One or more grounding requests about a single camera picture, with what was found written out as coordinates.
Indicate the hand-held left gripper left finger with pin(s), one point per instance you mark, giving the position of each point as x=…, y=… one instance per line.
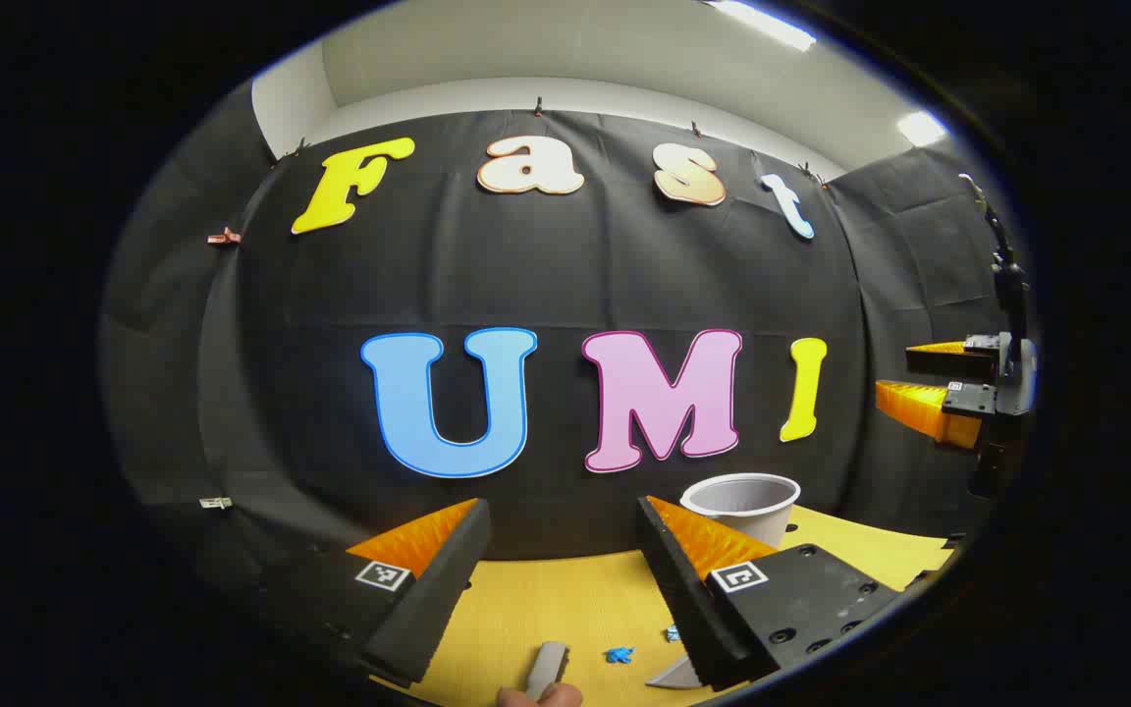
x=433, y=599

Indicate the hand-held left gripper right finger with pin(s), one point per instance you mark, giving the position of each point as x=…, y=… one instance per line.
x=683, y=599

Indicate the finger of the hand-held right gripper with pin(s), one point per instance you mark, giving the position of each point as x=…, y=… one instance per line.
x=968, y=398
x=948, y=363

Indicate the grey dustpan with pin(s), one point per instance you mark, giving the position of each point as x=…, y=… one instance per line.
x=675, y=676

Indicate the dark blue paper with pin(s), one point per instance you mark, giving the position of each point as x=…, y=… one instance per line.
x=618, y=655

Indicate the white ribbed garbage bin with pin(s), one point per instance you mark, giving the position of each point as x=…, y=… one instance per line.
x=752, y=511

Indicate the small grey broom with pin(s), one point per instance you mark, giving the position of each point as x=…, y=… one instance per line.
x=546, y=668

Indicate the yellow wooden desktop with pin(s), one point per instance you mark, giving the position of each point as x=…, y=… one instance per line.
x=546, y=609

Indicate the square ceiling light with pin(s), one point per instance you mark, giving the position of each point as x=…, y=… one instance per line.
x=922, y=128

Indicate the white cloth tag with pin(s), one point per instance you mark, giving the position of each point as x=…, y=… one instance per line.
x=215, y=503

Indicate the black backdrop cloth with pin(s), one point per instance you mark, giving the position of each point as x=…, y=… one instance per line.
x=575, y=275

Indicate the long ceiling light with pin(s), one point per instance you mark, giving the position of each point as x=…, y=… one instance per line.
x=762, y=25

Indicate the red cloth clip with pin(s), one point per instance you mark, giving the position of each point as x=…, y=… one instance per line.
x=224, y=237

